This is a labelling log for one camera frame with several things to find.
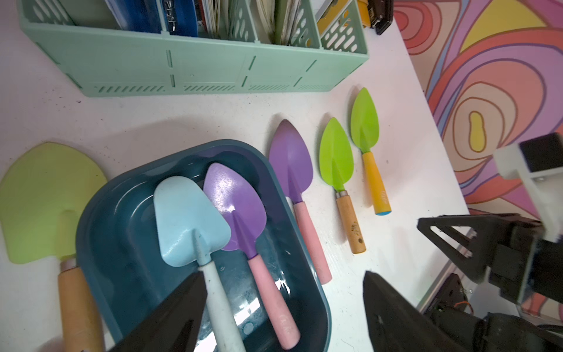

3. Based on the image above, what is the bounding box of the purple trowel pink handle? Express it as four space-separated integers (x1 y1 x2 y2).
268 119 332 285
203 163 301 350

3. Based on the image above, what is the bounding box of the green file organizer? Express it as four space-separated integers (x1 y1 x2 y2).
17 1 369 98

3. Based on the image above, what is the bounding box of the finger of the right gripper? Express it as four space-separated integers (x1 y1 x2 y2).
417 215 510 283

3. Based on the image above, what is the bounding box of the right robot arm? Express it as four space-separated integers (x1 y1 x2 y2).
417 133 562 351

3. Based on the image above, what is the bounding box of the teal storage box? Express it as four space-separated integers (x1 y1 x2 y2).
76 139 331 351

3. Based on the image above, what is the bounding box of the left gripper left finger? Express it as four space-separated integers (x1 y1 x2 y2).
111 271 208 351

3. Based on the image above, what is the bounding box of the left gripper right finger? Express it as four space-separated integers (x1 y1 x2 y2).
363 271 464 351

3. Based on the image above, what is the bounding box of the black stapler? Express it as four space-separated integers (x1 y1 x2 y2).
367 0 394 35

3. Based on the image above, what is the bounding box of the blue folder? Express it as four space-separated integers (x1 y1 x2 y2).
106 0 198 38

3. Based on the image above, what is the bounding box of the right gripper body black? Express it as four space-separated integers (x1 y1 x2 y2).
489 133 562 304

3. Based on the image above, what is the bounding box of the yellow sticky note pad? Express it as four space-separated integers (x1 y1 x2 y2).
356 0 371 28

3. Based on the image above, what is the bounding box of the light green round shovel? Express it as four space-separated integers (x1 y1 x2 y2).
1 142 107 351

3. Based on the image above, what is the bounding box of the green trowel wooden handle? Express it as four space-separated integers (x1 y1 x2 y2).
319 117 367 255

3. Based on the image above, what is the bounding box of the light blue shovel white handle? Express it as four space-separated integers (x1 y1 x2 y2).
153 176 246 351

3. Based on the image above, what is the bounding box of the green trowel yellow handle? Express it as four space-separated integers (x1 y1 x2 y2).
350 87 391 216

